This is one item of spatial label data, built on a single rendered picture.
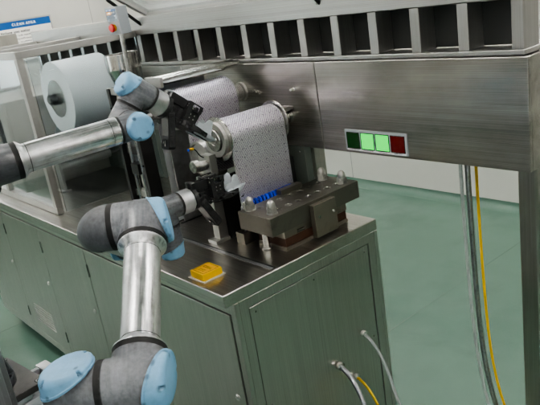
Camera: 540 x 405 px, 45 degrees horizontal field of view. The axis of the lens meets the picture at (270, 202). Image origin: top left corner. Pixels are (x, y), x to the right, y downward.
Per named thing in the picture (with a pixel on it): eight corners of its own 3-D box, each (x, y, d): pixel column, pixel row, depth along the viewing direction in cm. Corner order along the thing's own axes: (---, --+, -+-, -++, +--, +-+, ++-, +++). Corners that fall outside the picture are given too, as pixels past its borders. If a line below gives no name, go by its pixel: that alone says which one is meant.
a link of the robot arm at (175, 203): (144, 227, 195) (138, 201, 192) (174, 215, 202) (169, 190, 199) (157, 232, 189) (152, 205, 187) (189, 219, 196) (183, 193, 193)
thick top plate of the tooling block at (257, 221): (240, 228, 210) (237, 210, 208) (325, 190, 233) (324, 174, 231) (272, 238, 198) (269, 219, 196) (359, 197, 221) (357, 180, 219)
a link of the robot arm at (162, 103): (153, 111, 187) (139, 109, 193) (165, 118, 190) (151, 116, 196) (162, 87, 188) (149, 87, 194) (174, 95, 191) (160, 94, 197)
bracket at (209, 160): (207, 243, 222) (190, 157, 212) (222, 236, 225) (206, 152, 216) (216, 246, 218) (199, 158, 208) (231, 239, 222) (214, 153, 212)
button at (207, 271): (190, 277, 196) (190, 270, 196) (209, 268, 200) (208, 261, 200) (204, 282, 191) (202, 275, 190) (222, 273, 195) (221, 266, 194)
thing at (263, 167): (241, 206, 214) (231, 152, 208) (292, 185, 228) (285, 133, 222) (242, 206, 213) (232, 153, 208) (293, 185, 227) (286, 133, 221)
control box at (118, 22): (106, 36, 242) (100, 8, 238) (120, 33, 246) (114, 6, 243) (118, 34, 237) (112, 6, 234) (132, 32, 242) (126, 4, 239)
